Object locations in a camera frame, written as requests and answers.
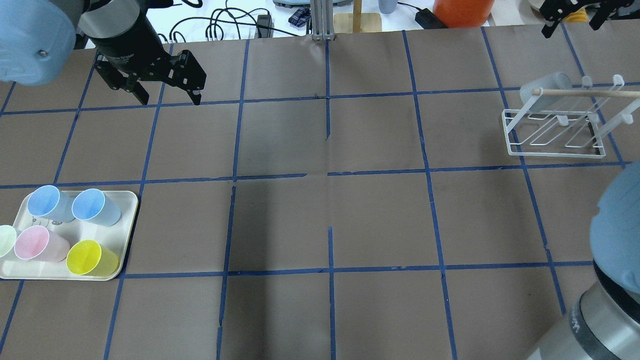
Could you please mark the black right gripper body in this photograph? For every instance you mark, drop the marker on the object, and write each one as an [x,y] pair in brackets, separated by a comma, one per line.
[575,8]

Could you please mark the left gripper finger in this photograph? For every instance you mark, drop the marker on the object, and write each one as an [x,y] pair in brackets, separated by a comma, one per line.
[137,90]
[195,96]

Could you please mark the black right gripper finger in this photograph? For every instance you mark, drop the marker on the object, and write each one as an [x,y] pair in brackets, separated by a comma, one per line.
[600,16]
[550,25]

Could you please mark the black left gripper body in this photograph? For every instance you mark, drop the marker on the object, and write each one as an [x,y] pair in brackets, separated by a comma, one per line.
[131,46]

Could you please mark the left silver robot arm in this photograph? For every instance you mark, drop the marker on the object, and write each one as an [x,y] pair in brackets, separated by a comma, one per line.
[38,36]

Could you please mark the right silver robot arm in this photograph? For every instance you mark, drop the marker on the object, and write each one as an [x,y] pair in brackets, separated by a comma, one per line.
[603,324]

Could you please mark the blue cup back right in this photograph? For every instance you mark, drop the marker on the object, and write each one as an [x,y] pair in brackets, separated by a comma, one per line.
[95,207]

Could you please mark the blue cup back left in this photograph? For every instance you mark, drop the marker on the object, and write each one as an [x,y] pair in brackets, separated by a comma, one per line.
[49,202]

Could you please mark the blue cup on desk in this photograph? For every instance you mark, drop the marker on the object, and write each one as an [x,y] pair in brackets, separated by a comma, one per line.
[387,7]

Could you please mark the yellow plastic cup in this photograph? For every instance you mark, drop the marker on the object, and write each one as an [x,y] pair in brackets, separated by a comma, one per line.
[90,258]

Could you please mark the pink plastic cup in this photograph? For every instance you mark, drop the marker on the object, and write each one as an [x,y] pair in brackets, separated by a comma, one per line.
[38,243]

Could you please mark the pale green plastic cup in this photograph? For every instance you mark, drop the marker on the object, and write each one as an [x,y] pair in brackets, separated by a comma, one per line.
[8,237]

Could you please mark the orange cylindrical container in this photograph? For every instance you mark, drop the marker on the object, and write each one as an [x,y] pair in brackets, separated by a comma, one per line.
[463,13]

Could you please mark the black power adapter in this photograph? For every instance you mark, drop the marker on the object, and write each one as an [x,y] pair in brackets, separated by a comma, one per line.
[427,20]

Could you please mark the beige serving tray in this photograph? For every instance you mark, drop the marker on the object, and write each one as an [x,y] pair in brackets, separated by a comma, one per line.
[116,238]

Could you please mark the wooden mug tree stand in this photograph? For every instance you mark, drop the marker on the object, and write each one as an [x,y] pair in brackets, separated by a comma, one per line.
[357,21]

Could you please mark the white wire cup rack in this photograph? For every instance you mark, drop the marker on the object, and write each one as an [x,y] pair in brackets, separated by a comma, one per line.
[555,125]

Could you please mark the aluminium frame post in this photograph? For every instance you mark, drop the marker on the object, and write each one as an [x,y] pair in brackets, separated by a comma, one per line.
[322,28]

